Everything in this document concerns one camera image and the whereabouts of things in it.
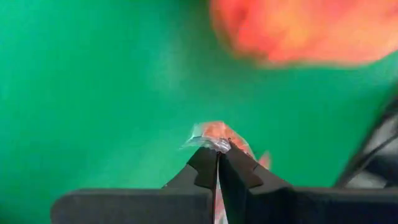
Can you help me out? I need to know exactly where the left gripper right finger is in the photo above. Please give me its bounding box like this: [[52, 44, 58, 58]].
[[218, 141, 398, 224]]

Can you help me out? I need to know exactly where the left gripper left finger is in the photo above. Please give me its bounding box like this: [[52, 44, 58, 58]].
[[50, 146, 218, 224]]

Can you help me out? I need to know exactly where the orange pumpkin bucket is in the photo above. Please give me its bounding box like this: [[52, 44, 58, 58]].
[[210, 0, 398, 68]]

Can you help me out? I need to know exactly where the green table mat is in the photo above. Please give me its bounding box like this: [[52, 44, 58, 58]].
[[0, 0, 398, 224]]

